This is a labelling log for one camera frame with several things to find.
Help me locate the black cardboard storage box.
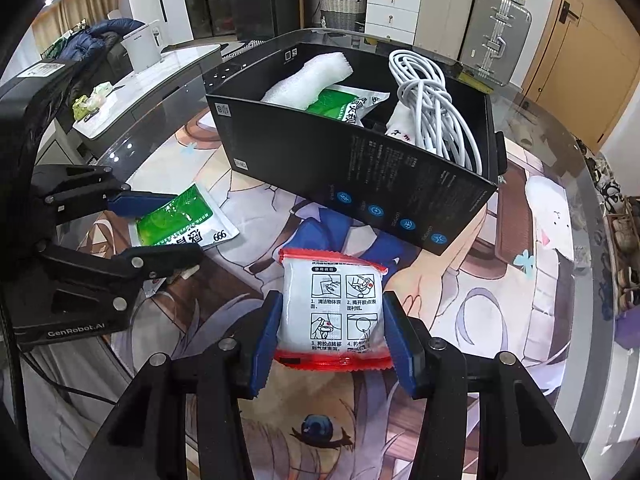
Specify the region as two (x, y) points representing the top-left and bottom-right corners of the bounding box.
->
(204, 28), (506, 255)

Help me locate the anime print table mat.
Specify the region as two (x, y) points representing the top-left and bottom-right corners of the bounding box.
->
(74, 109), (576, 480)

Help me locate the blue puffer jacket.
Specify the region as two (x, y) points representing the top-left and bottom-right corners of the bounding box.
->
(58, 18), (144, 64)

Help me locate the wicker laundry basket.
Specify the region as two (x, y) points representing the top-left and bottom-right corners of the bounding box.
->
(320, 0), (367, 32)

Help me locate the green medicine sachet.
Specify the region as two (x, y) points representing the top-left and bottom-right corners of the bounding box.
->
(128, 183), (240, 249)
(306, 84), (390, 126)

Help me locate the bamboo shoe rack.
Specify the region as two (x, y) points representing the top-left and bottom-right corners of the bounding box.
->
(605, 214), (639, 316)

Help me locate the white bubble foam wrap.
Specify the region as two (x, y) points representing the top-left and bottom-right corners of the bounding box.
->
(262, 52), (354, 110)

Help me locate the wooden door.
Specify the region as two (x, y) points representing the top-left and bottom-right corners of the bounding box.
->
(523, 0), (639, 152)

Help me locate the white electric kettle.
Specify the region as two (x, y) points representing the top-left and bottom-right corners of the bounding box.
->
(122, 21), (163, 74)

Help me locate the beige suitcase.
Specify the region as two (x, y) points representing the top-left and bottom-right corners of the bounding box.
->
(413, 0), (474, 60)

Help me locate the purple shopping bag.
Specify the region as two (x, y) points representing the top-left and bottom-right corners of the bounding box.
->
(614, 307), (640, 350)

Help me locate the silver suitcase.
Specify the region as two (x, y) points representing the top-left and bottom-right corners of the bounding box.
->
(459, 0), (532, 86)

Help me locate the grey side cabinet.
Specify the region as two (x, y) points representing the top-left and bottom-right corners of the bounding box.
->
(36, 44), (222, 165)

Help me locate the red white mask packet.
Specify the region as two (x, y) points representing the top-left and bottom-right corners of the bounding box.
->
(274, 248), (393, 372)

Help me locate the white plush toy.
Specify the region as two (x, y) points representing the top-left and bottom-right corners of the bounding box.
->
(385, 101), (416, 145)

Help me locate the white cable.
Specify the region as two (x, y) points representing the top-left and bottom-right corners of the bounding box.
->
(387, 48), (484, 176)

